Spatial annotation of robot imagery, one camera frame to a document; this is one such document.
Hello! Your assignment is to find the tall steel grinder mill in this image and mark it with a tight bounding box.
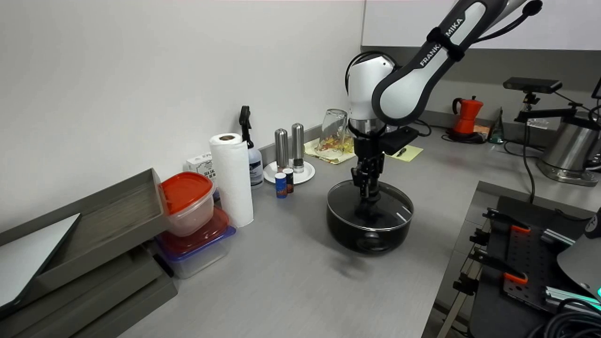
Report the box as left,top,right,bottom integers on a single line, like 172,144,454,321
289,122,307,174

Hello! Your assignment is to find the yellow patterned dish cloth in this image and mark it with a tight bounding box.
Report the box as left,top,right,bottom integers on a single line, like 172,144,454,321
302,133,358,167

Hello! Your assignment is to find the plastic tub with orange lid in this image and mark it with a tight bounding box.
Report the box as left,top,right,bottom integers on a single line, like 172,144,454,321
157,170,217,240

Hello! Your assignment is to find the steel conical kettle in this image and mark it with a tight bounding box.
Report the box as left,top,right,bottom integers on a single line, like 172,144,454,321
533,120,601,187

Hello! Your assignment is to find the red moka pot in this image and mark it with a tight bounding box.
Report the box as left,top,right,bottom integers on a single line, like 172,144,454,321
450,93,486,138

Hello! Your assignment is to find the yellow notepad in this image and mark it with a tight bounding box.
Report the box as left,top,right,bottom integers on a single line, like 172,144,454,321
388,142,426,165

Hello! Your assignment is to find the white round plate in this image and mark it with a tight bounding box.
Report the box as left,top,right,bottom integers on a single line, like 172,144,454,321
260,159,317,187

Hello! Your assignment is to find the black coiled cable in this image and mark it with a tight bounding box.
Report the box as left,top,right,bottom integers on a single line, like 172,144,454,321
523,298,601,338

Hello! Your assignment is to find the black camera cable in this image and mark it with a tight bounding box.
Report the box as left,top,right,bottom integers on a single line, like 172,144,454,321
520,120,538,206

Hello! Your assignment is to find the clear spray bottle black nozzle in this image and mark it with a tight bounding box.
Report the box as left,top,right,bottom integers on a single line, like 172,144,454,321
236,103,266,187

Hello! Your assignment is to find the aluminium frame leg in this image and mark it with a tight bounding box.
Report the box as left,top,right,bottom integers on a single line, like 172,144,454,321
433,255,478,338

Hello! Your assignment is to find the glass lid with black knob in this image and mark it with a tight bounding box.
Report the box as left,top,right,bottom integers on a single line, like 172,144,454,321
326,178,414,232

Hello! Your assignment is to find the white paper towel roll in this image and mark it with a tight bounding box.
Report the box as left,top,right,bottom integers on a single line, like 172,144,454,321
208,131,257,230

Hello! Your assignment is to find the short steel grinder mill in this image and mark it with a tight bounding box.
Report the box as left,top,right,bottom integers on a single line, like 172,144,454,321
272,127,290,172

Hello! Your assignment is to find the flat plastic box red lid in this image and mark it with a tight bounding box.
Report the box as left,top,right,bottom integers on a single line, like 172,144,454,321
153,208,238,281

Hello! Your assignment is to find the black round trivet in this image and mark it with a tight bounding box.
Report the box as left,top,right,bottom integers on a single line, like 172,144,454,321
443,125,488,146

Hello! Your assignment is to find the black cooking pot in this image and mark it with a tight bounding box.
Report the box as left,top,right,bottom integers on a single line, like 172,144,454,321
324,178,416,257

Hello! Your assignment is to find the steel tray shelf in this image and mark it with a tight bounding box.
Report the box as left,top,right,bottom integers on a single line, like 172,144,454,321
0,167,170,315

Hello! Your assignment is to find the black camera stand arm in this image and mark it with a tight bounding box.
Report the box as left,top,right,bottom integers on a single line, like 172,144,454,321
512,92,601,127

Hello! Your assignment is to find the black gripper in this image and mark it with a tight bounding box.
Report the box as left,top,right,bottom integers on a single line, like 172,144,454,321
349,133,386,208

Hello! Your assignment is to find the gray flat panel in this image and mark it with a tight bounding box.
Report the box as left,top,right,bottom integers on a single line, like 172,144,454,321
0,212,82,311

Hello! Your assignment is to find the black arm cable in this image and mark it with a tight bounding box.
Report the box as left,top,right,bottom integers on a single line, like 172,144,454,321
473,0,544,45

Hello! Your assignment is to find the black mounting plate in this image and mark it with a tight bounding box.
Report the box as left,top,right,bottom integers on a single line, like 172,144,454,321
467,193,601,338

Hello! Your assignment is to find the black camera bar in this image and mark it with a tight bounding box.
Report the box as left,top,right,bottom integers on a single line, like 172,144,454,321
501,75,565,95

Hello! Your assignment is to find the black clamp orange handle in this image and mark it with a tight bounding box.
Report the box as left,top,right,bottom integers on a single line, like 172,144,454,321
467,247,531,289
480,206,535,238

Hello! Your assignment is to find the gray lower shelf drawer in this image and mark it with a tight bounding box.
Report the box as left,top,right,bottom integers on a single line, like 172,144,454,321
0,242,180,338

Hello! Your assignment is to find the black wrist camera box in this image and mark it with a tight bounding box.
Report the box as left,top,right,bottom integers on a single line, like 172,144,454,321
379,125,420,157

